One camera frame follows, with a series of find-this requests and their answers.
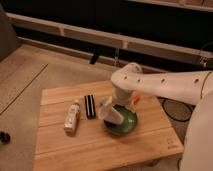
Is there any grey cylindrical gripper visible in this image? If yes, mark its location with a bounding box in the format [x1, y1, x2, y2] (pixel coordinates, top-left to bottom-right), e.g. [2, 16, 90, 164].
[112, 87, 132, 106]

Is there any white ceramic cup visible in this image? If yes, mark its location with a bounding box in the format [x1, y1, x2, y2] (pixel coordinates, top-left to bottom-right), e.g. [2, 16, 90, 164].
[98, 105, 124, 125]

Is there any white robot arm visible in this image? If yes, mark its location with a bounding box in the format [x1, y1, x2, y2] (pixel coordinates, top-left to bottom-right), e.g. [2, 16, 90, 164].
[111, 63, 213, 171]

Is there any green ceramic bowl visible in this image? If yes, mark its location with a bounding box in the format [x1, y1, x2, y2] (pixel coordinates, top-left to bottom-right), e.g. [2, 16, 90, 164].
[104, 105, 138, 135]

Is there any orange carrot toy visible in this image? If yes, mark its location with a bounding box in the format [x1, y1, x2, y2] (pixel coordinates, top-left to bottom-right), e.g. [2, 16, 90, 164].
[131, 95, 140, 105]

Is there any blue sponge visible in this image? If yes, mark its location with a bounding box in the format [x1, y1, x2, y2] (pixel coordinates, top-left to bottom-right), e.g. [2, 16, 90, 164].
[99, 98, 109, 106]

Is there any black rectangular block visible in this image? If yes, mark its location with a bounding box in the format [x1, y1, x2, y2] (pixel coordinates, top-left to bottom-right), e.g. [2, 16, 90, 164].
[84, 95, 96, 119]

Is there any small white bottle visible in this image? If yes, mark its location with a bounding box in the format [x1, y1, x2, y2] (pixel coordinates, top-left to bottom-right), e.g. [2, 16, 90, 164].
[64, 100, 80, 133]

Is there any black round floor base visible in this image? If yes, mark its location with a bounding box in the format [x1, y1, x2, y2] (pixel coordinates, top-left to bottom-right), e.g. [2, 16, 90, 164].
[162, 99, 193, 122]

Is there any wooden table board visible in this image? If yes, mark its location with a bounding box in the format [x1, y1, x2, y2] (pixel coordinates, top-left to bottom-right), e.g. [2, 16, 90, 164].
[33, 81, 183, 171]

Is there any black object on floor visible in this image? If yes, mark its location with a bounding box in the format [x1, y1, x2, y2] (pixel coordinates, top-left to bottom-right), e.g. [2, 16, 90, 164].
[0, 131, 11, 144]

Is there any white shelf rail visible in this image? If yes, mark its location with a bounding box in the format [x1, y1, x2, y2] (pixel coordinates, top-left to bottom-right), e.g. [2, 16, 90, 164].
[7, 13, 213, 58]

